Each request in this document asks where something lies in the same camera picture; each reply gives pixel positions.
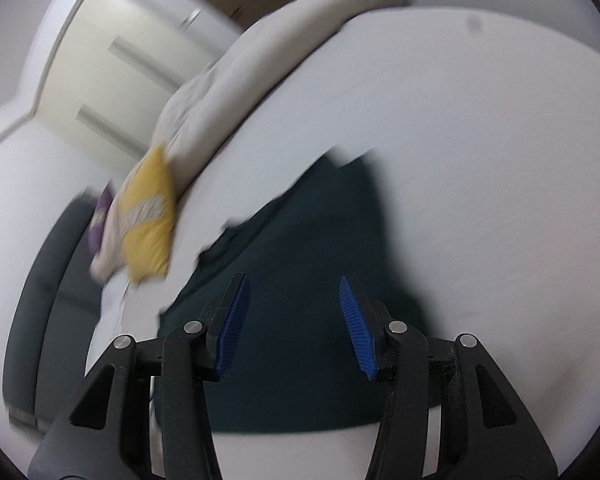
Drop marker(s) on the purple pillow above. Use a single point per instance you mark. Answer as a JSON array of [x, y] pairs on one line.
[[99, 230]]

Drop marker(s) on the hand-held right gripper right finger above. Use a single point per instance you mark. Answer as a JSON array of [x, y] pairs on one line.
[[357, 330]]

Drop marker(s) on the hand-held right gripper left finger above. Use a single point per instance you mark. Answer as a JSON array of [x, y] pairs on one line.
[[232, 325]]

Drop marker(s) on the grey upholstered headboard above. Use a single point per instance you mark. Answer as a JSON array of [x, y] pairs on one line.
[[45, 310]]

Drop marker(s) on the beige duvet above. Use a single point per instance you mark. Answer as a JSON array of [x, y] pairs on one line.
[[240, 85]]

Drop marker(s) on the yellow pillow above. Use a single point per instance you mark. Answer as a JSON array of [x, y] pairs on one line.
[[147, 230]]

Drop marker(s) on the cream wardrobe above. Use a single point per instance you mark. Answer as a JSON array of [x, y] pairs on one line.
[[95, 75]]

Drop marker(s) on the dark green sweater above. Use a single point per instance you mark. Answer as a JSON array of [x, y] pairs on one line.
[[300, 260]]

